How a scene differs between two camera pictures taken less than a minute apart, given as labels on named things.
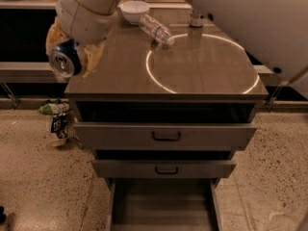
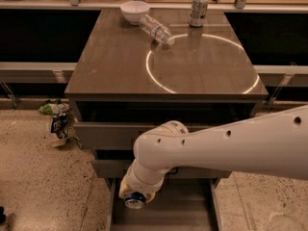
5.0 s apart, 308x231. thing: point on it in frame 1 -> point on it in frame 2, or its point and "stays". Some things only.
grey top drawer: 166,125 stays
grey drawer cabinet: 166,109 stays
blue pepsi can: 65,60 -> 135,200
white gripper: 84,25 -> 139,186
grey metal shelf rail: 27,72 stays
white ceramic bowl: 134,10 stays
